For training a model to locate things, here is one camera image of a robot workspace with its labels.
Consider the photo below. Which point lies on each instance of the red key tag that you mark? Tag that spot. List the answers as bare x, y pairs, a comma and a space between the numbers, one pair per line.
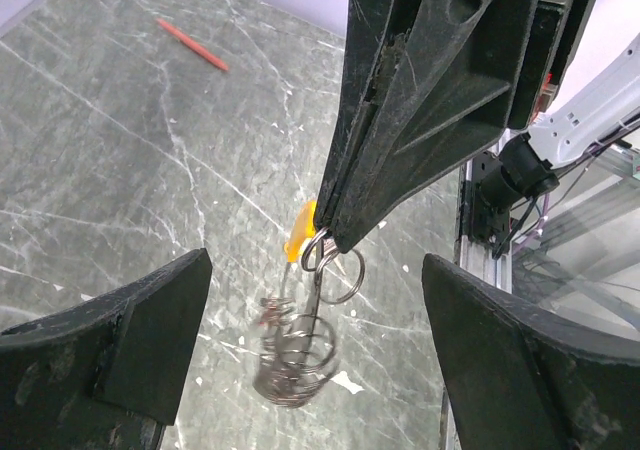
276, 311

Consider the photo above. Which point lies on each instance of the aluminium frame rail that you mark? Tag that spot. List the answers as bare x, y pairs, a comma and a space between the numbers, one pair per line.
575, 252

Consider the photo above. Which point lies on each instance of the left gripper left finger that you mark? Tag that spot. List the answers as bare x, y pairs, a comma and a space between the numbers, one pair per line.
108, 373

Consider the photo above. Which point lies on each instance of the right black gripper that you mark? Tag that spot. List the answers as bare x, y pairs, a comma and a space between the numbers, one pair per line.
451, 88

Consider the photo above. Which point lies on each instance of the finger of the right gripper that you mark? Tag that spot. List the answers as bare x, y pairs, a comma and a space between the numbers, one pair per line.
373, 26

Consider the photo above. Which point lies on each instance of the large keyring yellow handle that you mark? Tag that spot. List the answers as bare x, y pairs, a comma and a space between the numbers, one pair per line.
297, 360

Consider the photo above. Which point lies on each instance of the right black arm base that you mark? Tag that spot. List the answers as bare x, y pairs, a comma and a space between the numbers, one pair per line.
493, 194

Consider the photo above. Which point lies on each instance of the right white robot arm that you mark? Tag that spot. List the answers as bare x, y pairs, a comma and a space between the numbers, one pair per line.
605, 109

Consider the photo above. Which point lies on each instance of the red pencil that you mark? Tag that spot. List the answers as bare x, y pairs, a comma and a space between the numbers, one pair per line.
193, 45

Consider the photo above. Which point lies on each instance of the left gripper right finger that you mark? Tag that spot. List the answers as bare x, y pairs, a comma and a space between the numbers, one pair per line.
520, 377

